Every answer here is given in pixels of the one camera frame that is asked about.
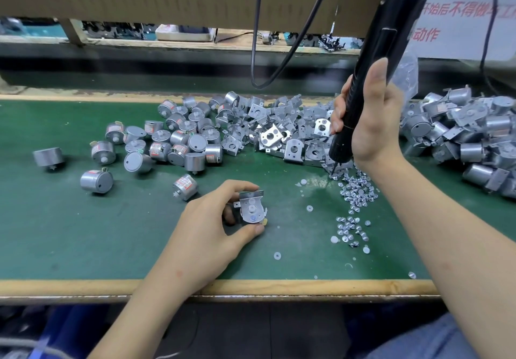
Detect person's right hand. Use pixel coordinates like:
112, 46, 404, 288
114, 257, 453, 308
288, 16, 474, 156
331, 57, 404, 171

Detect person's left hand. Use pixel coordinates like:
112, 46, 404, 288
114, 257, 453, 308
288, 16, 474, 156
157, 180, 267, 295

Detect silver metal bracket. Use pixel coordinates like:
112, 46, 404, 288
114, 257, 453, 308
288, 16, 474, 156
234, 189, 267, 223

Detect black electric screwdriver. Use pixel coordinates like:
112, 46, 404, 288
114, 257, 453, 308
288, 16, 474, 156
328, 0, 428, 165

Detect pile of assembled motors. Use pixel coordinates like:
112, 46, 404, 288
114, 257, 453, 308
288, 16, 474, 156
400, 85, 516, 198

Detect pile of silver motors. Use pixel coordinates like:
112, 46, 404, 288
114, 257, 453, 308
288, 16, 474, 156
32, 93, 227, 196

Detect pile of metal brackets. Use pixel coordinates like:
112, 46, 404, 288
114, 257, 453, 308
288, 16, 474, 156
157, 90, 335, 166

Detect person's right forearm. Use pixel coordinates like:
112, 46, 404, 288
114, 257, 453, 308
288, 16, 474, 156
375, 149, 516, 359

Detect person's left forearm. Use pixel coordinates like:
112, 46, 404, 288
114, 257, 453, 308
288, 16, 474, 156
89, 274, 206, 359

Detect small clear plastic bag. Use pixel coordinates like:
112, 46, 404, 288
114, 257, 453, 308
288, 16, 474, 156
395, 49, 420, 98

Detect scatter of small silver screws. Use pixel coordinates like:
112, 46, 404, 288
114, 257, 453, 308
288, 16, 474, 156
273, 161, 418, 279

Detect white paper sign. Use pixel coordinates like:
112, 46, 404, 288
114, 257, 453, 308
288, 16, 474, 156
411, 0, 516, 61

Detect blue plastic bin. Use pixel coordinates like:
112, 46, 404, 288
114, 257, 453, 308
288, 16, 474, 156
36, 305, 110, 359

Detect green bench mat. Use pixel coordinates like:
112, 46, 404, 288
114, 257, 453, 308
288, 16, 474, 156
0, 99, 516, 282

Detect grey blue trousers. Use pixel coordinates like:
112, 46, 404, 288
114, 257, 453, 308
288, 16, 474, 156
367, 310, 481, 359

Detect black hanging cable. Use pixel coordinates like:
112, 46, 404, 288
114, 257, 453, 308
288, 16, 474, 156
256, 0, 337, 90
250, 0, 264, 90

